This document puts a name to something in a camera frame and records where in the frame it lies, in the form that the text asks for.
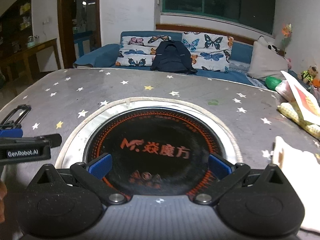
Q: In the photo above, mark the cream garment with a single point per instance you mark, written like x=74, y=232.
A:
x=287, y=155

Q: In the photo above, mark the wooden side table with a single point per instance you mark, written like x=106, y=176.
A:
x=32, y=50

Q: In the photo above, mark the round black induction cooker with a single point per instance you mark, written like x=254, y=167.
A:
x=160, y=135

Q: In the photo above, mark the yellow-green folded cloth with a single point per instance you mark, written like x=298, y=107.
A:
x=290, y=110

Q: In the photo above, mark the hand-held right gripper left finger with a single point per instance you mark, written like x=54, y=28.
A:
x=101, y=165

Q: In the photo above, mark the blue sofa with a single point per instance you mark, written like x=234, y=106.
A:
x=240, y=52

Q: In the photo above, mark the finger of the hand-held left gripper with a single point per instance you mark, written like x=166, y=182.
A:
x=51, y=140
x=10, y=132

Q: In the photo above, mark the orange paper flower decoration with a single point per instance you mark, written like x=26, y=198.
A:
x=286, y=31

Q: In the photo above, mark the glass jar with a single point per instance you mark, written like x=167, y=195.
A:
x=32, y=41

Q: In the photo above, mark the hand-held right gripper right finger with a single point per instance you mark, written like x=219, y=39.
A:
x=217, y=166

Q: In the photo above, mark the green framed window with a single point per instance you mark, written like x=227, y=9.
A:
x=215, y=2

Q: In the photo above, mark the grey star tablecloth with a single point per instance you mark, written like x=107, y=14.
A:
x=162, y=85

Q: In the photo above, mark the wooden door frame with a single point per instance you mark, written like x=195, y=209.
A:
x=61, y=30

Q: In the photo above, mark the teddy bear toy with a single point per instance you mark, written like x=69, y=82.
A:
x=309, y=74

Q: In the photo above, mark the green round object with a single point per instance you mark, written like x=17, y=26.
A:
x=272, y=82

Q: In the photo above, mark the pink toy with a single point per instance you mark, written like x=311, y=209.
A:
x=289, y=63

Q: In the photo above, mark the blue cabinet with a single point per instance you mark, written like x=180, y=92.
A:
x=82, y=42

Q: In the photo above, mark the panda plush toy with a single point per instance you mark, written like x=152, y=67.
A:
x=271, y=47

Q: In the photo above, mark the grey pillow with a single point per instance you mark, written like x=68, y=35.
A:
x=265, y=60

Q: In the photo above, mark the wall shelf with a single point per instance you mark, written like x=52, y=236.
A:
x=20, y=17

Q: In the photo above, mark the white board with orange print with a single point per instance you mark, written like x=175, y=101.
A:
x=305, y=100

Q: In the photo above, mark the butterfly print cushion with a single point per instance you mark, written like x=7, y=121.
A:
x=210, y=52
x=135, y=47

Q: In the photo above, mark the black backpack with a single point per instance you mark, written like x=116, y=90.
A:
x=172, y=57

